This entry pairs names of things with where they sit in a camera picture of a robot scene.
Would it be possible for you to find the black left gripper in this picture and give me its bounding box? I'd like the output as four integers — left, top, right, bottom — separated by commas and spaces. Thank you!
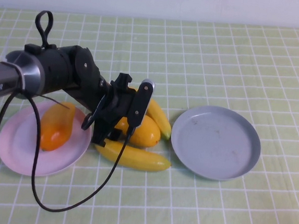
90, 70, 141, 150

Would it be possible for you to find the black zip tie loop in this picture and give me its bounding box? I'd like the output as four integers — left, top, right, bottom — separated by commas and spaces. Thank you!
33, 9, 55, 49

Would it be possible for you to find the yellow banana green tip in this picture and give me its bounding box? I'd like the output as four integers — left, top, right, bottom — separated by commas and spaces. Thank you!
125, 86, 175, 141

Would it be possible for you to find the black left camera cable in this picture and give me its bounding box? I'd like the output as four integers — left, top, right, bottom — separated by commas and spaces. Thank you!
0, 88, 138, 224

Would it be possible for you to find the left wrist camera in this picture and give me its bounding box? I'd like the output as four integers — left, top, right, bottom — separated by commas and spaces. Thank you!
126, 77, 157, 131

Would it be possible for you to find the green checked tablecloth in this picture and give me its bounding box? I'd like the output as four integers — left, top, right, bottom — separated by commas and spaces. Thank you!
0, 2, 299, 224

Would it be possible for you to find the yellow banana pale tip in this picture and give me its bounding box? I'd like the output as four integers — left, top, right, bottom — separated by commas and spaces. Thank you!
92, 136, 174, 174

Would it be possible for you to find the grey round plate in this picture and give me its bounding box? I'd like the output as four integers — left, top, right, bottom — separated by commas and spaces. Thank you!
167, 102, 265, 184

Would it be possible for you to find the yellow mango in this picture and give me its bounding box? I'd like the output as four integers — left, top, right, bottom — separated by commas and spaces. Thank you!
112, 113, 163, 148

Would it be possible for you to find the pink round plate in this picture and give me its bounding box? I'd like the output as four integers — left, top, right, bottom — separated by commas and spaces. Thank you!
0, 96, 95, 182

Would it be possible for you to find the orange-tinted mango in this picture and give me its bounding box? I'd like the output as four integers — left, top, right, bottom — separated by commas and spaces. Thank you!
38, 100, 77, 154

